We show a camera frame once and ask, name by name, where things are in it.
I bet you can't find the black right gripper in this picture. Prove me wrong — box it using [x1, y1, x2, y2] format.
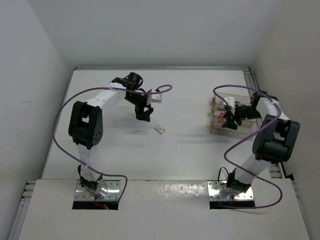
[221, 104, 262, 130]

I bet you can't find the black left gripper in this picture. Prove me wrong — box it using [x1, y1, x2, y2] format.
[125, 91, 153, 122]

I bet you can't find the small beige eraser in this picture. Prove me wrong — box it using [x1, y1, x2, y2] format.
[154, 124, 166, 135]

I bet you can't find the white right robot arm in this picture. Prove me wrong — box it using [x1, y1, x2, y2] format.
[222, 92, 300, 195]

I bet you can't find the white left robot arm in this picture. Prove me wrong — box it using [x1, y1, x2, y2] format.
[68, 72, 154, 194]

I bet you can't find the clear acrylic tiered organizer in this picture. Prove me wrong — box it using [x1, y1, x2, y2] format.
[209, 92, 258, 139]

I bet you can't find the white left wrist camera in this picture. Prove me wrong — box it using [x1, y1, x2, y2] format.
[147, 93, 162, 105]

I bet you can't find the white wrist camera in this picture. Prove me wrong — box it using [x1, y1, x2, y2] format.
[147, 93, 162, 105]
[222, 96, 235, 113]

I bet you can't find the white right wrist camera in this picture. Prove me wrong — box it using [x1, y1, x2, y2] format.
[222, 96, 235, 113]

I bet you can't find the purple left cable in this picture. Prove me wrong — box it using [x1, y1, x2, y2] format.
[51, 84, 173, 201]

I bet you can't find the purple cable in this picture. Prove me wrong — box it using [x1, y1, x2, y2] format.
[212, 84, 284, 210]
[51, 84, 173, 201]

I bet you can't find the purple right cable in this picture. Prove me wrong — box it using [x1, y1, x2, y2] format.
[212, 84, 284, 210]

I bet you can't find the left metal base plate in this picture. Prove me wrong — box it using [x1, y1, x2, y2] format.
[73, 180, 120, 202]

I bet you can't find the metal base plate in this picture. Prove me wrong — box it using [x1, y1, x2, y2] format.
[207, 180, 255, 203]
[73, 180, 120, 202]

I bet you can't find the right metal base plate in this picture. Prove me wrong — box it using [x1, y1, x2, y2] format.
[207, 180, 255, 203]

